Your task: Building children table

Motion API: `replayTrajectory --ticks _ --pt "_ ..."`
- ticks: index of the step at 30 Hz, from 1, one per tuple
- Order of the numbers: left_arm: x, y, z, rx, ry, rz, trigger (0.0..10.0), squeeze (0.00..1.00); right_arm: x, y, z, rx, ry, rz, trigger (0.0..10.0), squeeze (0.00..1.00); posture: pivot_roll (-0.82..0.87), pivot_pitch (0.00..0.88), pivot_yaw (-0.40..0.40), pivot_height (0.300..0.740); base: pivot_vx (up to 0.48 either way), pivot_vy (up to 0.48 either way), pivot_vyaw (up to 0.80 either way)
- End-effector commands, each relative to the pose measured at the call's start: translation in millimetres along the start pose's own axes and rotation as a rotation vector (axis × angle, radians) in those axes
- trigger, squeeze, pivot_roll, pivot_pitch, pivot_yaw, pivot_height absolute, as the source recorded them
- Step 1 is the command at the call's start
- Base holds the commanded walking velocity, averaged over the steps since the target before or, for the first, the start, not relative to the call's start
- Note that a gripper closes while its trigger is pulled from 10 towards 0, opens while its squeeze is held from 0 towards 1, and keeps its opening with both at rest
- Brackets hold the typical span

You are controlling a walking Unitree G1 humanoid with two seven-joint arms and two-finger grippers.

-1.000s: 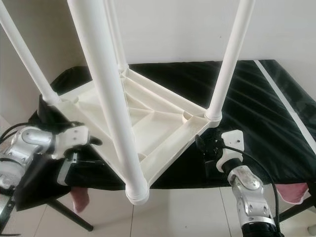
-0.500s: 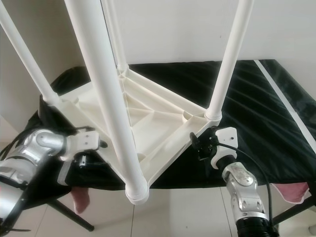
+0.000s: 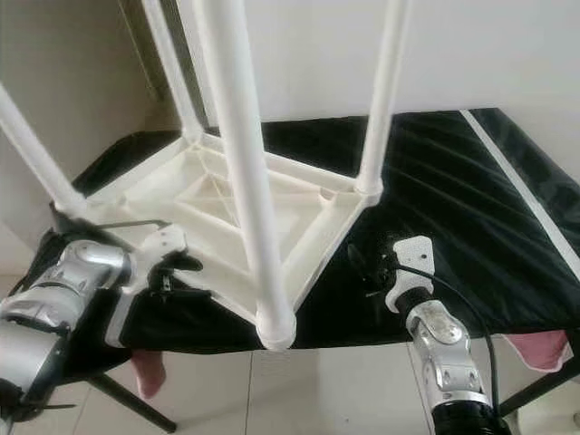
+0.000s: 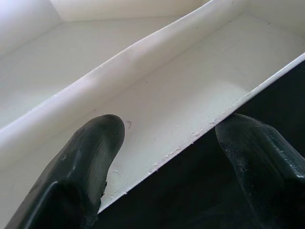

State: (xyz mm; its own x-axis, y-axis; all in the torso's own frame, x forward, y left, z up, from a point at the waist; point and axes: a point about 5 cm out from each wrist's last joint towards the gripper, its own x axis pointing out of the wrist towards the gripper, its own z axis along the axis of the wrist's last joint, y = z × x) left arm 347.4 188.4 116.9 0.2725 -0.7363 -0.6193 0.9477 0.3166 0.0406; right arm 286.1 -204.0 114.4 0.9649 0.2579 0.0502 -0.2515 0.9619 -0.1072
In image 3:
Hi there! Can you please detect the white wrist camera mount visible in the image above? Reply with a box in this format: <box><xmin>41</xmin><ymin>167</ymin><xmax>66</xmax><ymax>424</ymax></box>
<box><xmin>385</xmin><ymin>236</ymin><xmax>435</xmax><ymax>314</ymax></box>
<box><xmin>136</xmin><ymin>225</ymin><xmax>189</xmax><ymax>296</ymax></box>

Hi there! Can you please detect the black metal table leg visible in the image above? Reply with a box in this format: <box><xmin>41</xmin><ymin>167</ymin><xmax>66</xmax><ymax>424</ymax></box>
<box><xmin>498</xmin><ymin>358</ymin><xmax>580</xmax><ymax>419</ymax></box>
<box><xmin>86</xmin><ymin>373</ymin><xmax>179</xmax><ymax>434</ymax></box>

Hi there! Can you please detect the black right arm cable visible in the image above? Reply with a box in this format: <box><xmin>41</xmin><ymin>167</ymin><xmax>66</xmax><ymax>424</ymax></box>
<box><xmin>399</xmin><ymin>262</ymin><xmax>505</xmax><ymax>423</ymax></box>

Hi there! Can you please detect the pink cloth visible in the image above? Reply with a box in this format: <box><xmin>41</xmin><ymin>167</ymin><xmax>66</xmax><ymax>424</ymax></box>
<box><xmin>506</xmin><ymin>331</ymin><xmax>573</xmax><ymax>373</ymax></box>
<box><xmin>131</xmin><ymin>349</ymin><xmax>168</xmax><ymax>401</ymax></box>

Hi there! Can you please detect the white plastic table top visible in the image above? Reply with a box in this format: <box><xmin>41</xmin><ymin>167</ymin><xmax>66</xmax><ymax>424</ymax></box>
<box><xmin>68</xmin><ymin>131</ymin><xmax>384</xmax><ymax>353</ymax></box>

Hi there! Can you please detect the white plastic table leg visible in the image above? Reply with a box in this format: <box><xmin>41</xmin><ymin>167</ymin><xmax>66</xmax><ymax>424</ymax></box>
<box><xmin>0</xmin><ymin>86</ymin><xmax>91</xmax><ymax>219</ymax></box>
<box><xmin>353</xmin><ymin>0</ymin><xmax>414</xmax><ymax>203</ymax></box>
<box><xmin>190</xmin><ymin>0</ymin><xmax>299</xmax><ymax>353</ymax></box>
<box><xmin>140</xmin><ymin>0</ymin><xmax>206</xmax><ymax>144</ymax></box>

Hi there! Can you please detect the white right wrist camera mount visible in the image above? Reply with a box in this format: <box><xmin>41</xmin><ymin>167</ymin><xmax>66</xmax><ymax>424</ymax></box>
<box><xmin>385</xmin><ymin>236</ymin><xmax>435</xmax><ymax>314</ymax></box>

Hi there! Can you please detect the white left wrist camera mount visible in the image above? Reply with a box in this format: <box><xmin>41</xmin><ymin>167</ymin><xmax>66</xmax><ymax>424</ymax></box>
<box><xmin>136</xmin><ymin>225</ymin><xmax>189</xmax><ymax>296</ymax></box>

